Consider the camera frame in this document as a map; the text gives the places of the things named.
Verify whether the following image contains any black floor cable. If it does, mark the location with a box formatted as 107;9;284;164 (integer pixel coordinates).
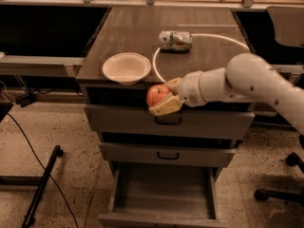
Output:
6;111;80;228

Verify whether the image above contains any grey desk left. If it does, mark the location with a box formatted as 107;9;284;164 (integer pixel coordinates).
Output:
0;52;85;77

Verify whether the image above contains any top grey drawer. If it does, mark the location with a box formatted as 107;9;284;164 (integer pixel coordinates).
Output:
85;104;254;140

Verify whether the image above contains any crushed green white can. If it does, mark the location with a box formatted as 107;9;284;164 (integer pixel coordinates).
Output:
159;30;192;51

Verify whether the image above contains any open bottom grey drawer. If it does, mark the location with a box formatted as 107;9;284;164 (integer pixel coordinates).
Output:
99;162;229;228

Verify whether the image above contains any red apple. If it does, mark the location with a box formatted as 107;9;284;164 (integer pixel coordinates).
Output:
146;85;170;106

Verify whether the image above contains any white paper bowl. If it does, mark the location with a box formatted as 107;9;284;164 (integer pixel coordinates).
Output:
102;52;151;85

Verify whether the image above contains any black floor stand leg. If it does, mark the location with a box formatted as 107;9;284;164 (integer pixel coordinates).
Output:
22;145;64;228

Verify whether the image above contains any middle grey drawer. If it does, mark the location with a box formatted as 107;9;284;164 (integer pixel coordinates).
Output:
100;142;235;167

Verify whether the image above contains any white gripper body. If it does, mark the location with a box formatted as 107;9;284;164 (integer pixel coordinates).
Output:
177;71;203;107

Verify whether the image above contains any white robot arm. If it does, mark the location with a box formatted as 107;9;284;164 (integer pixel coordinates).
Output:
146;53;304;134

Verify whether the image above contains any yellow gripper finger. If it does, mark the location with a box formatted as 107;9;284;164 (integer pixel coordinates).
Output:
164;77;181;94
148;93;183;116

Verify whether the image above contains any grey drawer cabinet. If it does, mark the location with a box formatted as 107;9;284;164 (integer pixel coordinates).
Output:
77;6;254;228

